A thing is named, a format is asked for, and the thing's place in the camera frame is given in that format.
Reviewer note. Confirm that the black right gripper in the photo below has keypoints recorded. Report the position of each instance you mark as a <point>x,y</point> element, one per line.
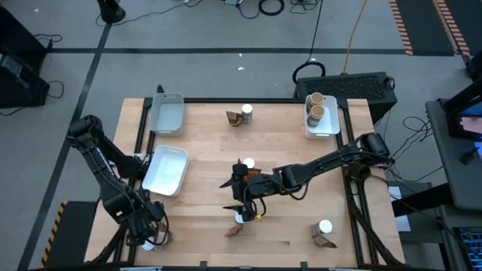
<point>260,186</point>

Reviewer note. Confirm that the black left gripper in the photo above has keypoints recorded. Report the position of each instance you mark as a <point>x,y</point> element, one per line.
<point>147,226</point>

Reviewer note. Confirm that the tan square spice packet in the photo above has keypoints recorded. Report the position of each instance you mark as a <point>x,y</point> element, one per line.
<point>162,239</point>

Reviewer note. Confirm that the white-lidded spice jar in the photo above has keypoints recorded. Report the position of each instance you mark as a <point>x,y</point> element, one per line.
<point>246,109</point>
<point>324,226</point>
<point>148,246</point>
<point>239,219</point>
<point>248,162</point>

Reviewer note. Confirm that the orange spice packet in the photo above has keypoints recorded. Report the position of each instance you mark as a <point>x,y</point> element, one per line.
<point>255,172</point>

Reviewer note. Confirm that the white plastic bin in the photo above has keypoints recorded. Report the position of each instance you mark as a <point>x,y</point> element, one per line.
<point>331,124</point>
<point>165,171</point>

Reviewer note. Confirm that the brown-lidded cardboard spice tube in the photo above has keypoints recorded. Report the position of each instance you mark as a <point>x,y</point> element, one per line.
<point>316,98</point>
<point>317,111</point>

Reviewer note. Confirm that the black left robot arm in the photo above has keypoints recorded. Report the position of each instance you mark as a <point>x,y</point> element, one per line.
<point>101,169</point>

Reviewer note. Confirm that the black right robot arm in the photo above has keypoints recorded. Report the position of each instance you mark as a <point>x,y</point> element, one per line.
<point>327,160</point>

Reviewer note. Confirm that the black mat striped edge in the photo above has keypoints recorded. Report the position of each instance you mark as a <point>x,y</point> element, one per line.
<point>75,233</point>
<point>421,26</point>
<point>467,19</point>

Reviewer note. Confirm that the light grey plastic bin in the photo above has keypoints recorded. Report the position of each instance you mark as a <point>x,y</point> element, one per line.
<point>167,113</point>

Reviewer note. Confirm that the white paper sheet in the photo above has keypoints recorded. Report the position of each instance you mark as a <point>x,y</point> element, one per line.
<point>403,224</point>

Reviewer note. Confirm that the black computer case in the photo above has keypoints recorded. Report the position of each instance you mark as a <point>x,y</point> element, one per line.
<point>376,94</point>

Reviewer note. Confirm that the black beam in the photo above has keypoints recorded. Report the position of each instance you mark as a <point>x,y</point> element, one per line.
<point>421,199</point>

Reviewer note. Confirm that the black speaker box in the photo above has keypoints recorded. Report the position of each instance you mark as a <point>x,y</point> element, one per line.
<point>19,86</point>

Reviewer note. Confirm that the grey box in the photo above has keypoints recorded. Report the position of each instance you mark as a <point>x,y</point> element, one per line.
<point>233,2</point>

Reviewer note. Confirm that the grey desk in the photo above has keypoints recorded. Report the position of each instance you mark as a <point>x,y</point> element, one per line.
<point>452,177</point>

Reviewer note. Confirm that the black cabinet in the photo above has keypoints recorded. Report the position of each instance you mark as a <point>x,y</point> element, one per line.
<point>15,34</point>

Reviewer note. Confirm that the small black desk object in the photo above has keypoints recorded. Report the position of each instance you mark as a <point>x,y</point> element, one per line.
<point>468,156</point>

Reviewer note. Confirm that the backlit keyboard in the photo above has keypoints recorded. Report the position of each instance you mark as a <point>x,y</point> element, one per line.
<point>470,244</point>

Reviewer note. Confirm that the black monitor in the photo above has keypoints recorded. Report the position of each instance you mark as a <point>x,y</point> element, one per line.
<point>470,124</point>

